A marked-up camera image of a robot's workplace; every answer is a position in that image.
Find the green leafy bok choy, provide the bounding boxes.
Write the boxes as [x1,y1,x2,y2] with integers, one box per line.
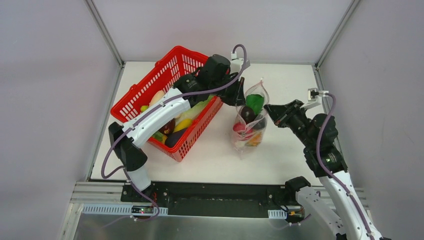
[246,94,265,115]

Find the dark purple round fruit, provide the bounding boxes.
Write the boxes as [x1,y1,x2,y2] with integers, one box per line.
[239,105,257,124]

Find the clear zip top bag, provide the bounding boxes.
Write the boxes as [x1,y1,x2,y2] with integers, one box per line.
[230,78,269,159]

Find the toy pineapple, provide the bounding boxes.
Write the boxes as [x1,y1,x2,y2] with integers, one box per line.
[245,132,263,147]

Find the yellow mango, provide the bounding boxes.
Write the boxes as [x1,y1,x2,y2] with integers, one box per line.
[173,118,193,133]

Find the red plastic shopping basket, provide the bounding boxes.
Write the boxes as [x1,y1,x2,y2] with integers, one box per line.
[110,45,223,162]

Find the green pear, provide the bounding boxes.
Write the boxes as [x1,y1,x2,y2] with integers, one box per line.
[140,105,149,113]

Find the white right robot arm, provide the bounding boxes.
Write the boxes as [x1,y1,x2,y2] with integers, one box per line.
[264,99,384,240]

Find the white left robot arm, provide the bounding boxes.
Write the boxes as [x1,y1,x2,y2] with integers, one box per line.
[108,53,250,203]

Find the white chinese cabbage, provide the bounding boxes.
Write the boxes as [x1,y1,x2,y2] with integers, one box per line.
[175,95,213,125]

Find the dark red round fruit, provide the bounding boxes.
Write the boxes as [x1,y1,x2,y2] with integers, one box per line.
[158,118,176,136]

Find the large white radish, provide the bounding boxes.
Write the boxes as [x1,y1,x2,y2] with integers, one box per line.
[149,90,165,107]

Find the purple eggplant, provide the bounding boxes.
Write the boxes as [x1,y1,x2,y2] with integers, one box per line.
[164,128,187,148]

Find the green parsley sprig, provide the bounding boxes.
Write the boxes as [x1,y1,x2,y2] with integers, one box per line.
[151,131,168,144]

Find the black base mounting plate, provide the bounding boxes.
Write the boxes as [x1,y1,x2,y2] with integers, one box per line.
[120,181,306,221]

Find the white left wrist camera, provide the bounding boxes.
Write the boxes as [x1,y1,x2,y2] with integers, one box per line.
[229,52,251,74]

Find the aluminium frame rail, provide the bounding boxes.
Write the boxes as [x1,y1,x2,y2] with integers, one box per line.
[69,181,370,211]

